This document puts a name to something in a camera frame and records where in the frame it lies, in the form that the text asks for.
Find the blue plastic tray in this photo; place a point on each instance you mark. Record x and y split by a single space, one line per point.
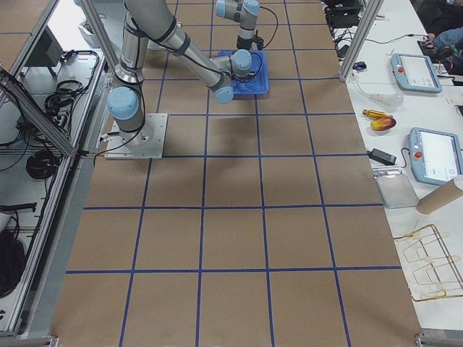
258 81

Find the small black adapter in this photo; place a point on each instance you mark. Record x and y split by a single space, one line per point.
381 157

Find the toy mango fruit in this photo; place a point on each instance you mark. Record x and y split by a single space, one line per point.
383 124

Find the blue small device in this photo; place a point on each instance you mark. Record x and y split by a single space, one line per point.
359 66

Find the teach pendant near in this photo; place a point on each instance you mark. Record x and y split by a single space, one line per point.
435 157

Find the teach pendant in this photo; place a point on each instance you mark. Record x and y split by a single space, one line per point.
435 157
415 73

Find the teach pendant far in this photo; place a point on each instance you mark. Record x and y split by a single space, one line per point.
415 73

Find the cardboard tube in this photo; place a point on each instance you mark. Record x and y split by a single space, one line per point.
440 197

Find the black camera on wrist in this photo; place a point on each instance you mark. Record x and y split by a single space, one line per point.
259 42

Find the aluminium frame post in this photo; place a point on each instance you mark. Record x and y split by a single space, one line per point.
368 18

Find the brass wire rack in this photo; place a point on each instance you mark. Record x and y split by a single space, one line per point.
431 270

